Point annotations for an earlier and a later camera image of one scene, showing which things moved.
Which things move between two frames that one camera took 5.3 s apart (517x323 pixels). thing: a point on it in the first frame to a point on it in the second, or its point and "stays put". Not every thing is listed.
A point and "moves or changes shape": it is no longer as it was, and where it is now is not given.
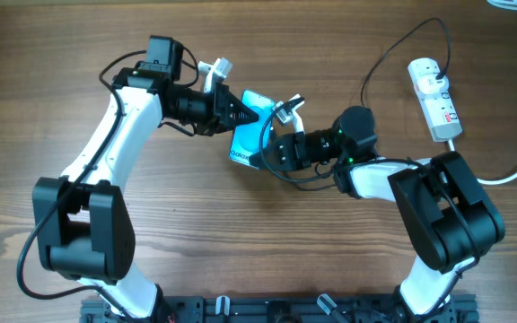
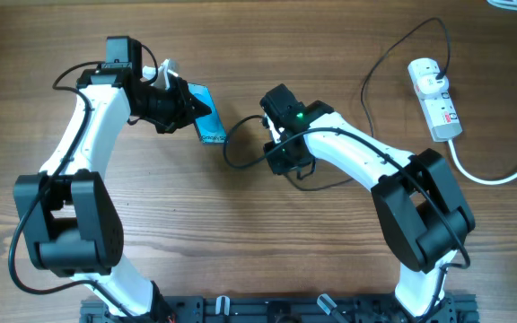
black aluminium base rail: [341, 309] stays put
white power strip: [440, 114] stays put
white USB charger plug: [429, 84] stays put
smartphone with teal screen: [247, 140] moves or changes shape
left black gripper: [223, 101] to [187, 108]
